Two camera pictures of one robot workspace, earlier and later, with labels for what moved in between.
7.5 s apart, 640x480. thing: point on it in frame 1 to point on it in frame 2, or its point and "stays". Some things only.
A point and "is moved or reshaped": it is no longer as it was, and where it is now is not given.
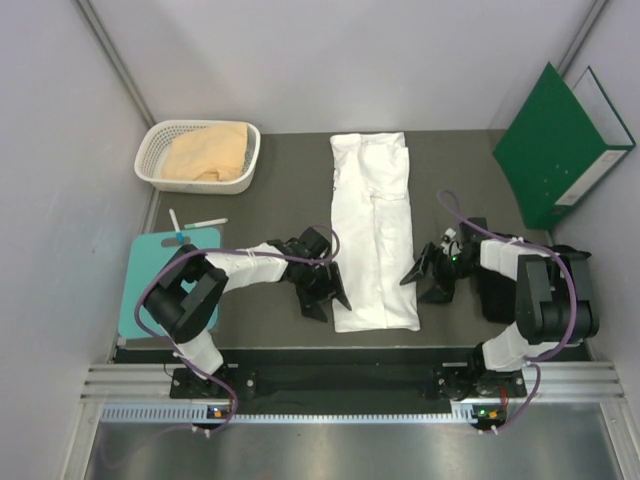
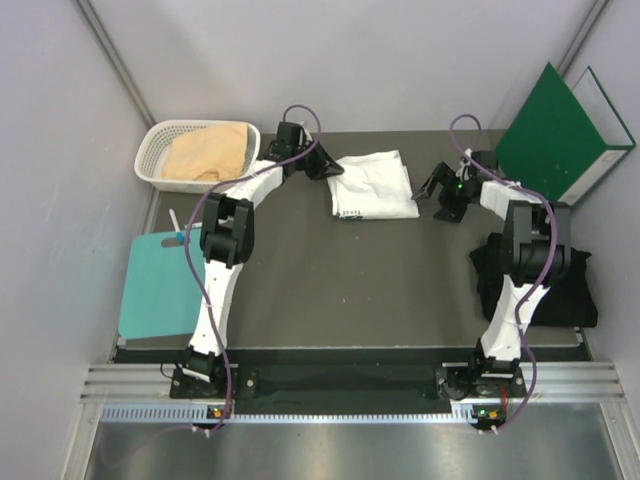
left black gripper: (309, 306) to (324, 166)
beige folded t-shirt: (198, 153) stays
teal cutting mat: (147, 248) stays
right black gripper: (441, 292) to (445, 177)
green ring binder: (561, 146) stays
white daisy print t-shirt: (372, 232) is moved or reshaped
